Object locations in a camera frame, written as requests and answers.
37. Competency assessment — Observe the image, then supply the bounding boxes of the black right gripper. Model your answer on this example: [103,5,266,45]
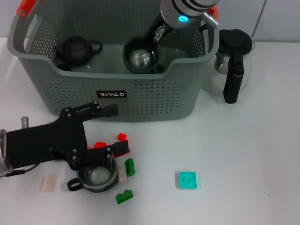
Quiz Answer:
[150,23,175,59]

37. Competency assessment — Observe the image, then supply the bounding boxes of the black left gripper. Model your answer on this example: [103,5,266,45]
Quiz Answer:
[7,100,129,171]

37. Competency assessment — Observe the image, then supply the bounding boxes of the grey perforated storage bin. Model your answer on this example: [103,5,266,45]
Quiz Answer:
[7,0,220,122]

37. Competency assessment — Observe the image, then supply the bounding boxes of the green toy brick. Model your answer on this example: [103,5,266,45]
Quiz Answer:
[124,158,136,177]
[115,188,133,205]

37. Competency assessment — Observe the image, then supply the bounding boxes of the white toy brick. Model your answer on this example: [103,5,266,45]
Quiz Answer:
[116,165,128,184]

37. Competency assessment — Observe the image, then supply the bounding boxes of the black clay teapot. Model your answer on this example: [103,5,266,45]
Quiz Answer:
[53,35,103,67]

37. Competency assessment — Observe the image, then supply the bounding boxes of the glass coffee pot black lid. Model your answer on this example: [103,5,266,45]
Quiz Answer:
[202,28,255,104]

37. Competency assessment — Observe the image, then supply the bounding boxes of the clear toy brick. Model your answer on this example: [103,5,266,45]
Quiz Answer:
[39,174,58,193]

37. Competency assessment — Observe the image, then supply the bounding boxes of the teal square toy brick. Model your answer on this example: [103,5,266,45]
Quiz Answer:
[179,172,198,190]

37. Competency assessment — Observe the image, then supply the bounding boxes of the right gripper cable silver plug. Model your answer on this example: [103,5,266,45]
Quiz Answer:
[199,11,220,31]

